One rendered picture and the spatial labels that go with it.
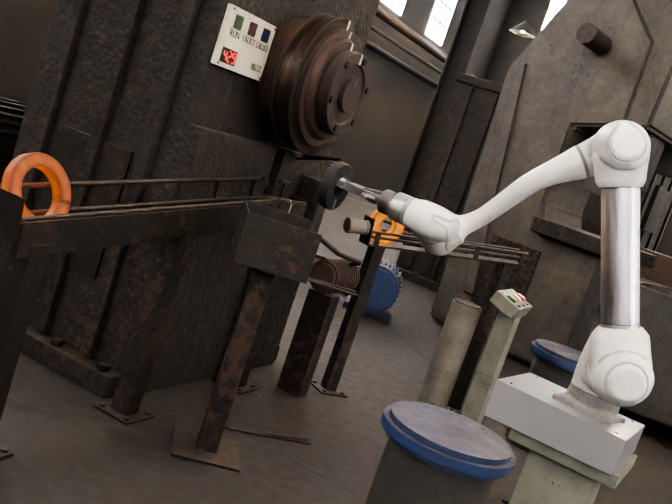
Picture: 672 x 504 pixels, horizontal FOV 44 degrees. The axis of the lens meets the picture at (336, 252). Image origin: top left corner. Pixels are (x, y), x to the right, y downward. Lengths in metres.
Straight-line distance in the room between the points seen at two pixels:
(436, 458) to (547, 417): 0.69
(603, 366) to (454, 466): 0.63
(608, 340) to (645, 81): 3.09
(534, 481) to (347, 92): 1.35
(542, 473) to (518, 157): 3.16
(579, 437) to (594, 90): 3.21
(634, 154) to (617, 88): 3.03
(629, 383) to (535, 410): 0.31
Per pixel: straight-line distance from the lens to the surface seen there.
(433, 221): 2.47
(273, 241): 2.21
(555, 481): 2.60
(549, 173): 2.50
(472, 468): 1.87
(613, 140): 2.28
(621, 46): 5.37
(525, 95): 5.53
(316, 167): 3.20
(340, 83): 2.80
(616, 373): 2.30
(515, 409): 2.50
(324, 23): 2.79
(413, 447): 1.87
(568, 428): 2.47
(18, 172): 2.02
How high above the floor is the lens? 0.99
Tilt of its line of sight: 8 degrees down
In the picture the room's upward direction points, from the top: 19 degrees clockwise
